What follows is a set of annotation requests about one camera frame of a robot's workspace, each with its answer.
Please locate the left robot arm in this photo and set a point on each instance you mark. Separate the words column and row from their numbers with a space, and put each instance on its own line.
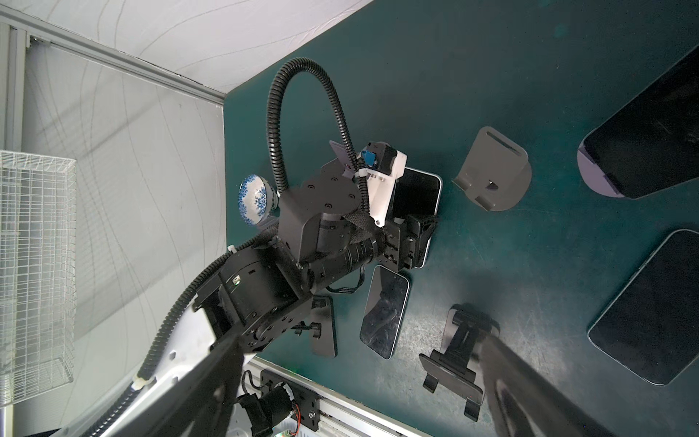
column 257, row 290

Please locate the purple case phone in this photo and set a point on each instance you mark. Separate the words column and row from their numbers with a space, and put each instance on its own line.
column 416, row 198

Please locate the purple round stand left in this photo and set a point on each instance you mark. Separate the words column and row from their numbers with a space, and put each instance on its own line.
column 348, row 162

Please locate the blue white ceramic bowl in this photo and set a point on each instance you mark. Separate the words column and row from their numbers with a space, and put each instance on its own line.
column 256, row 200

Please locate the silver phone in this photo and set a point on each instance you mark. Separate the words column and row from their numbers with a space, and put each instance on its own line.
column 651, row 326

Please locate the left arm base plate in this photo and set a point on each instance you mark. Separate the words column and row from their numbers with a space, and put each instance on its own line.
column 285, row 398

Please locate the white wire basket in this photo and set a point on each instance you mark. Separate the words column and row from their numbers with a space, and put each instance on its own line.
column 38, row 274

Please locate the purple round stand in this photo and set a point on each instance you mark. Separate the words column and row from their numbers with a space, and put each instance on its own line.
column 348, row 162
column 593, row 176

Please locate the black folding stand right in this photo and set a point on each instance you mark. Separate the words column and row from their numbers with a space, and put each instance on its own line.
column 464, row 330

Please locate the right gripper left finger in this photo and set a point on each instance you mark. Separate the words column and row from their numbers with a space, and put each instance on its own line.
column 202, row 403

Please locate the grey round stand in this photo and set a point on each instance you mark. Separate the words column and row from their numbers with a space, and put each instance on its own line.
column 496, row 173

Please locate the purple round stand right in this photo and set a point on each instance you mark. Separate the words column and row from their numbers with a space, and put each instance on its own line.
column 593, row 176

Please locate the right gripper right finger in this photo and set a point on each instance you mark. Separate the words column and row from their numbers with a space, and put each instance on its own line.
column 518, row 398

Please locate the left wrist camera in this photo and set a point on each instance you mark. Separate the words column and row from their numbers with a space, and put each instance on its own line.
column 382, row 175

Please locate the dark phone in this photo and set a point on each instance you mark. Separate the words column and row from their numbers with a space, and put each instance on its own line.
column 651, row 143

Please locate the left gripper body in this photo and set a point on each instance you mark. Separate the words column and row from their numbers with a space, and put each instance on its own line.
column 407, row 242

